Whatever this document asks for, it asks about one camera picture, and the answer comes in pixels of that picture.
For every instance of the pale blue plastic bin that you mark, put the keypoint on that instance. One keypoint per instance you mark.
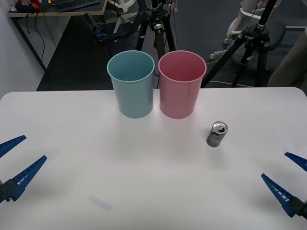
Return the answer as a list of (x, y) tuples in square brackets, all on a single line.
[(134, 95)]

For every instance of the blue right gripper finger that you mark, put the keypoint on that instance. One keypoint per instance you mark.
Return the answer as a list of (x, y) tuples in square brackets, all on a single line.
[(299, 161), (280, 194)]

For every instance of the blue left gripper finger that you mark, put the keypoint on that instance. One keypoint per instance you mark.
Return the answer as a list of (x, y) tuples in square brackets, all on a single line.
[(12, 143), (24, 177)]

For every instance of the black keyboard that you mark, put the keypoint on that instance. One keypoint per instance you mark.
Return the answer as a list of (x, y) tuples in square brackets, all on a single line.
[(76, 4)]

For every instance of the grey drink can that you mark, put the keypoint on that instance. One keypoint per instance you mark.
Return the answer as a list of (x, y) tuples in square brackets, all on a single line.
[(216, 139)]

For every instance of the black bar with blue clamp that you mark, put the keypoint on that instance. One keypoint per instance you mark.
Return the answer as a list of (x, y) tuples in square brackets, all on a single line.
[(99, 31)]

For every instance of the pink plastic bin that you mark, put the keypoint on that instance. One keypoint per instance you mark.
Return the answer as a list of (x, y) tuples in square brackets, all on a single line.
[(180, 98)]

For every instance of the wooden desk with black legs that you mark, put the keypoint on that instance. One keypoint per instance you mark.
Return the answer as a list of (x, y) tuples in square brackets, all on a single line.
[(48, 13)]

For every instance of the black camera tripod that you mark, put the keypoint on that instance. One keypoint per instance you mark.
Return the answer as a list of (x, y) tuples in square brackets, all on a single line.
[(157, 26), (260, 33)]

